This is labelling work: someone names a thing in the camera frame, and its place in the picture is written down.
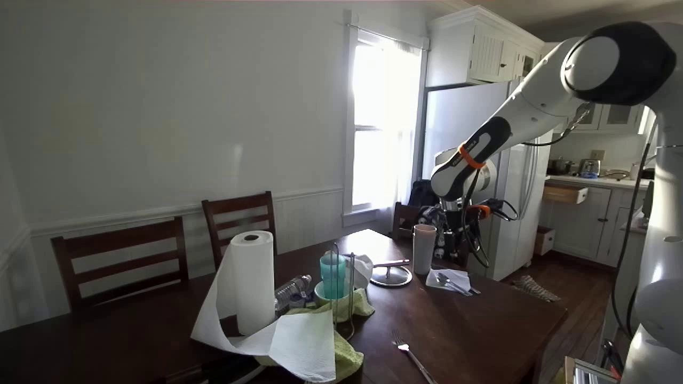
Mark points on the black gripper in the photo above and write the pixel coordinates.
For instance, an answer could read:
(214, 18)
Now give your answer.
(461, 228)

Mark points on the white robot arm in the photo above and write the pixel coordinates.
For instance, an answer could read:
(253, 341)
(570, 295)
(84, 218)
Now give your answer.
(628, 64)

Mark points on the white kitchen paper sheet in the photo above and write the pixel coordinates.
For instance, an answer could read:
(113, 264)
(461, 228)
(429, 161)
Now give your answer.
(459, 278)

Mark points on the white kitchen counter cabinets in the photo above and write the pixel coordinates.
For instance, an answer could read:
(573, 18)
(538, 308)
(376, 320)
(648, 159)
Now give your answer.
(587, 216)

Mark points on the white refrigerator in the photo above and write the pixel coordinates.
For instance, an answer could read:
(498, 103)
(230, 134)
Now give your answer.
(507, 241)

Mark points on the teal plastic cup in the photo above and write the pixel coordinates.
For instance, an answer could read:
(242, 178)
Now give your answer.
(333, 276)

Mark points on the silver fork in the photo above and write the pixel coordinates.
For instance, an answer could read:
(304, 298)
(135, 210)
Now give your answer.
(404, 345)

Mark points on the window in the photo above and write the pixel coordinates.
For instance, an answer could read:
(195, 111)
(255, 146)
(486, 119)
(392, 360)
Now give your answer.
(385, 89)

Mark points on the green cloth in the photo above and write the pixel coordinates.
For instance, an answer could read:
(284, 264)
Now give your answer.
(344, 327)

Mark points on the white upper cabinet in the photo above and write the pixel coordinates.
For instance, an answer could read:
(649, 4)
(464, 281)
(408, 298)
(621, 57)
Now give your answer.
(476, 46)

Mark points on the right wooden chair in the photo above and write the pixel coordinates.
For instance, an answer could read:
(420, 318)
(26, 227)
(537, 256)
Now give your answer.
(230, 216)

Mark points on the wooden chair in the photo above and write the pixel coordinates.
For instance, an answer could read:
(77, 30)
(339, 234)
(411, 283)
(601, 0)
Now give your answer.
(230, 216)
(119, 262)

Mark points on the white paper towel roll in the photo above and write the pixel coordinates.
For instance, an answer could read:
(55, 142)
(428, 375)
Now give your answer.
(240, 314)

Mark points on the left wooden chair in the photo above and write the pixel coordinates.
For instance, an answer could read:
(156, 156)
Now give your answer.
(119, 262)

